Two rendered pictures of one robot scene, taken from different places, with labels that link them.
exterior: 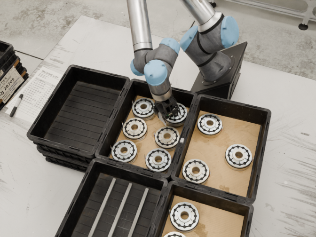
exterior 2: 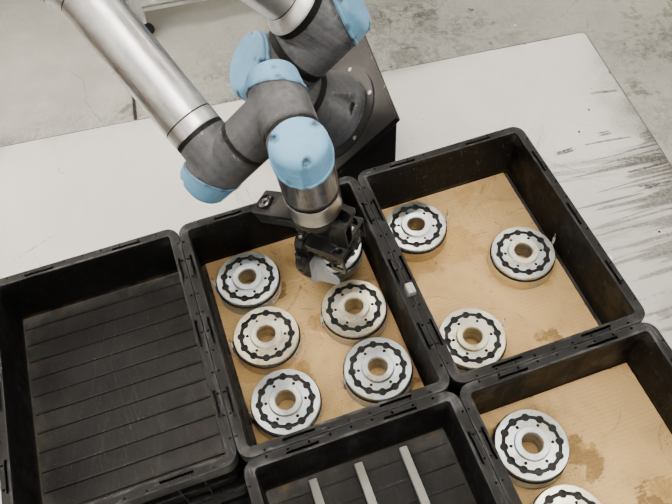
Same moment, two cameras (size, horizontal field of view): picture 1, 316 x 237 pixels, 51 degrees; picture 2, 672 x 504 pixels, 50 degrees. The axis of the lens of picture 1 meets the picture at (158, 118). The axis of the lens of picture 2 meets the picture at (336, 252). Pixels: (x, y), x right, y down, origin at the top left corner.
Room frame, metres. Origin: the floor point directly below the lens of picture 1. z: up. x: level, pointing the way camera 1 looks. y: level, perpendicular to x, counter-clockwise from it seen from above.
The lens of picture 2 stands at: (0.26, 0.33, 1.84)
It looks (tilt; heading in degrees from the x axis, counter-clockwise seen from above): 56 degrees down; 321
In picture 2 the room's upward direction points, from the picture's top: 5 degrees counter-clockwise
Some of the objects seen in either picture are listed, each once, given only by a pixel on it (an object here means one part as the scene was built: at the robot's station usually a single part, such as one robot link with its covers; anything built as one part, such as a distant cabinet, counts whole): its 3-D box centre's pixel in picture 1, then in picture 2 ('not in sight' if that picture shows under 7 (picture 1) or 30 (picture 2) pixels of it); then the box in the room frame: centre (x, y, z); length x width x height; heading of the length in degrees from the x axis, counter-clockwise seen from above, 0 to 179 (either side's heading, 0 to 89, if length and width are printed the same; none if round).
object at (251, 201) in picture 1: (223, 144); (490, 244); (0.58, -0.24, 0.92); 0.40 x 0.30 x 0.02; 156
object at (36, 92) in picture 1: (39, 93); not in sight; (1.09, 0.60, 0.70); 0.33 x 0.23 x 0.01; 150
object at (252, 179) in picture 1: (222, 150); (485, 262); (0.58, -0.24, 0.87); 0.40 x 0.30 x 0.11; 156
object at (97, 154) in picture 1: (148, 124); (304, 303); (0.70, 0.04, 0.92); 0.40 x 0.30 x 0.02; 156
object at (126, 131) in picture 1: (134, 128); (266, 335); (0.73, 0.10, 0.86); 0.10 x 0.10 x 0.01
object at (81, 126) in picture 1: (84, 114); (114, 382); (0.82, 0.31, 0.87); 0.40 x 0.30 x 0.11; 156
